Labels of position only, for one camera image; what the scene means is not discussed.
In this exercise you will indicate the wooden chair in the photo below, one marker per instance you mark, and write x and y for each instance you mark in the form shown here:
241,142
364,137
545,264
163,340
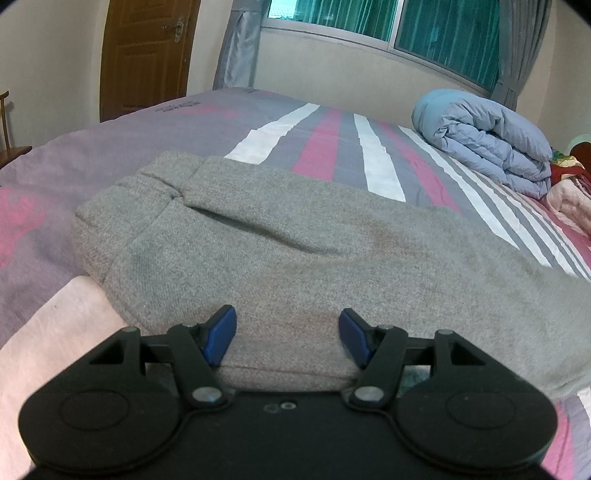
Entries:
11,154

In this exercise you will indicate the folded blue duvet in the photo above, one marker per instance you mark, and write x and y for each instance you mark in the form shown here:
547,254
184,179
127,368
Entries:
489,138

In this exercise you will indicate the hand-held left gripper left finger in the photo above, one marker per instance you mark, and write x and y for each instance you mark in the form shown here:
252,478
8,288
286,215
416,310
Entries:
221,333

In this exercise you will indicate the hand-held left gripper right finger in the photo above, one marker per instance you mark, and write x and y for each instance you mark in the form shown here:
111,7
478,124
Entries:
353,337

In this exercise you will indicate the striped bed sheet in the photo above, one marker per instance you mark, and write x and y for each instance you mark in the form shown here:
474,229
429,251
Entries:
138,134

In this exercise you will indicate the light pink cloth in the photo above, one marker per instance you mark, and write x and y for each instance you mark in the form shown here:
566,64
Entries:
51,337

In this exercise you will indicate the pink blanket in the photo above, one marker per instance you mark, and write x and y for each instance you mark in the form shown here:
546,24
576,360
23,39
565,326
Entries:
570,203

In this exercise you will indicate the wooden door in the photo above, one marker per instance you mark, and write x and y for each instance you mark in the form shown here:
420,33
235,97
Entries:
143,64

